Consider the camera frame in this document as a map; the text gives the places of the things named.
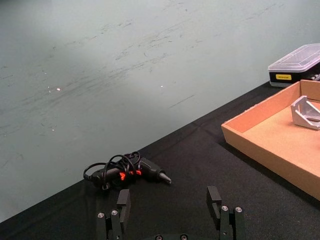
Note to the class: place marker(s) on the silver metal corner bracket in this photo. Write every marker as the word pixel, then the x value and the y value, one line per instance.
pixel 302 112

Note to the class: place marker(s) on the shallow brown cardboard tray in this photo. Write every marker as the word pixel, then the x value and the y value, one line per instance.
pixel 270 145

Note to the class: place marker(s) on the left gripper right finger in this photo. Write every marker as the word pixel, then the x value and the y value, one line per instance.
pixel 215 202

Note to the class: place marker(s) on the plain pale wall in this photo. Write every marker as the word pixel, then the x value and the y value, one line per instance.
pixel 100 75

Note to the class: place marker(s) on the black table cloth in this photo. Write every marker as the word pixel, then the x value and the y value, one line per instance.
pixel 187 162

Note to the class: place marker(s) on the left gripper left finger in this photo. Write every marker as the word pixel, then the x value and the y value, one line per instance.
pixel 123 207

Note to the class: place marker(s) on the clear plastic case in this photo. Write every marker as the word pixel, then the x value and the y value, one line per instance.
pixel 295 62

